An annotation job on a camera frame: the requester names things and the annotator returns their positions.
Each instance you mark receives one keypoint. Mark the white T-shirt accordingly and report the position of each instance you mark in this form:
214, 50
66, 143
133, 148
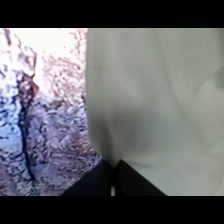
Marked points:
156, 100

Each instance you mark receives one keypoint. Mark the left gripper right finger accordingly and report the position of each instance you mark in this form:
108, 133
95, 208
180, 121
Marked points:
133, 181

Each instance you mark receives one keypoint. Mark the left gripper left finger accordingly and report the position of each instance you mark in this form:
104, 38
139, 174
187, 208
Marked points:
96, 181

